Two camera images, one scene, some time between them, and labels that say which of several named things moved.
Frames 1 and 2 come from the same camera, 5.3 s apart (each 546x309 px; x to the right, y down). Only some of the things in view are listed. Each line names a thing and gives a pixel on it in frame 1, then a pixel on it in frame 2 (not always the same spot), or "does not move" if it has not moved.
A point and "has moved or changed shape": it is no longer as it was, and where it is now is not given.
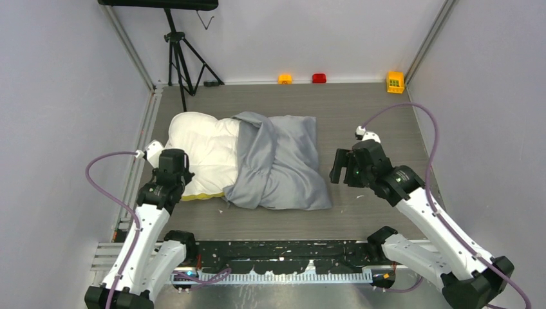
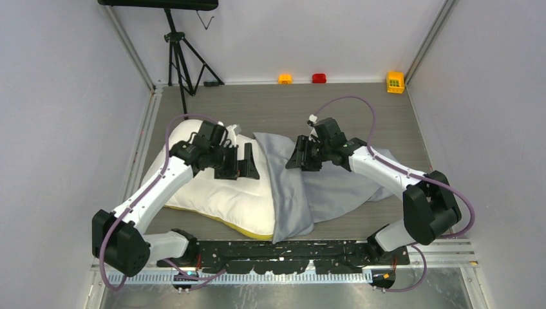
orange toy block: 284,79 does not move
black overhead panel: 178,4 does not move
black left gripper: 187,176 → 232,172
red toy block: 319,78 does not move
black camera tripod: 189,65 does not move
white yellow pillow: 211,145 has moved or changed shape
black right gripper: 346,158 → 303,145
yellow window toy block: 395,82 does not move
